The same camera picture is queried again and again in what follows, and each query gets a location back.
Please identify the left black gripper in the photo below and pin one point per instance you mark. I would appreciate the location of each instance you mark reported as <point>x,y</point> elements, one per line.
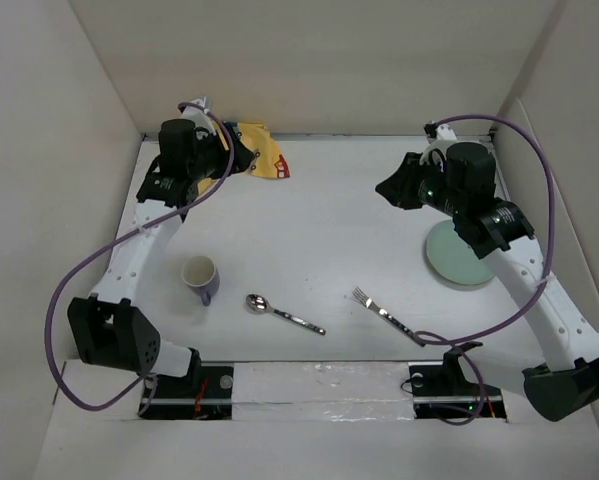
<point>204,136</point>

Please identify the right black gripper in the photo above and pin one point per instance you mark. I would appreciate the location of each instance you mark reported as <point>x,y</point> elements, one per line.
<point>399,186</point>

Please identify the yellow car-print placemat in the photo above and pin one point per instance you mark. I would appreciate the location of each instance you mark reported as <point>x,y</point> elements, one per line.
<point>266,155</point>

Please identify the light green ceramic plate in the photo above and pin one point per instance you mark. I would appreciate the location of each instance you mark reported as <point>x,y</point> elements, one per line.
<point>453,259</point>

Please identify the purple ceramic mug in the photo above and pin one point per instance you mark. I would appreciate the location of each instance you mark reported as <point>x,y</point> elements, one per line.
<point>201,275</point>

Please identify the metal spoon patterned handle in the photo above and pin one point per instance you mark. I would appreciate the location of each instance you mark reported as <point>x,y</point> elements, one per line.
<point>259,305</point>

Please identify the metal fork patterned handle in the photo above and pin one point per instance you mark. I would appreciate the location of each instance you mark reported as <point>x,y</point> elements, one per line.
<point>372,306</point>

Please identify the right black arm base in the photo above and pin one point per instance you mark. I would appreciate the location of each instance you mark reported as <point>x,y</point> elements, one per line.
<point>440,390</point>

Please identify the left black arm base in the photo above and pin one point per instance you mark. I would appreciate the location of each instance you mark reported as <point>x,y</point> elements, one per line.
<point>204,395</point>

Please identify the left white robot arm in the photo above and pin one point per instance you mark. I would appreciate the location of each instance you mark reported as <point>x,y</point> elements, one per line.
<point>109,326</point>

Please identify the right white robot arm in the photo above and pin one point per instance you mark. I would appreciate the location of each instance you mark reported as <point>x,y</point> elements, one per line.
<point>566,379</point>

